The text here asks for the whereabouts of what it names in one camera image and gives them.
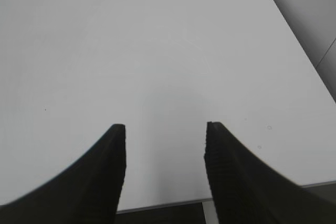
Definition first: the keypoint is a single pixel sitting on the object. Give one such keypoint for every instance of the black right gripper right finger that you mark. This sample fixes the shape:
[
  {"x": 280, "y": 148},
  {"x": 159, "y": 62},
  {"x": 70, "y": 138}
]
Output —
[{"x": 246, "y": 190}]

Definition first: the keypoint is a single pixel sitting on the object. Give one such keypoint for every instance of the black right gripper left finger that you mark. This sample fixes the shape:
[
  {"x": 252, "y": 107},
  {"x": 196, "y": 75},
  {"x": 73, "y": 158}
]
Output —
[{"x": 88, "y": 191}]

